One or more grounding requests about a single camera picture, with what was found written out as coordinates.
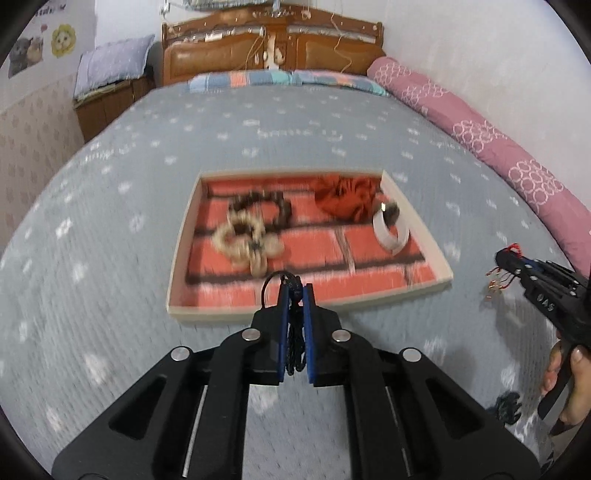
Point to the beige jewelry tray red lining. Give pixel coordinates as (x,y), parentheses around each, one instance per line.
(345,262)

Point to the left plaid pillow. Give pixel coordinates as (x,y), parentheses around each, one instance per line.
(218,81)

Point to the grey patterned bedspread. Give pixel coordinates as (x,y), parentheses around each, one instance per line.
(85,276)

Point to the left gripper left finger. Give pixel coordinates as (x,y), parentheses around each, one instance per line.
(185,417)

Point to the cat wall stickers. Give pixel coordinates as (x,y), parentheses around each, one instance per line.
(29,51)

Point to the wooden nightstand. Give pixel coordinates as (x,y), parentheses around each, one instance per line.
(101,107)

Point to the person right hand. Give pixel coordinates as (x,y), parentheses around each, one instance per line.
(579,403)

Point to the black hair claw clip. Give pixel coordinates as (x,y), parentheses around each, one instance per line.
(507,408)

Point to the pink rolled quilt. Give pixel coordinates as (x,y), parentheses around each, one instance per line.
(566,217)

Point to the lavender dotted cushion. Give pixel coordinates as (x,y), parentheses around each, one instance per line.
(111,63)

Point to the plaid pillow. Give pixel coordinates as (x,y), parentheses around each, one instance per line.
(218,81)
(338,79)

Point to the wooden leather headboard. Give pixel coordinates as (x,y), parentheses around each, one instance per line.
(292,37)

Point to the cream flower scrunchie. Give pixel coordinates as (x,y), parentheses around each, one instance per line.
(243,240)

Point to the orange red scrunchie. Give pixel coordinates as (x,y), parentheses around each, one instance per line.
(349,199)

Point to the right plaid pillow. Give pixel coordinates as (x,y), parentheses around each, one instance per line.
(338,79)

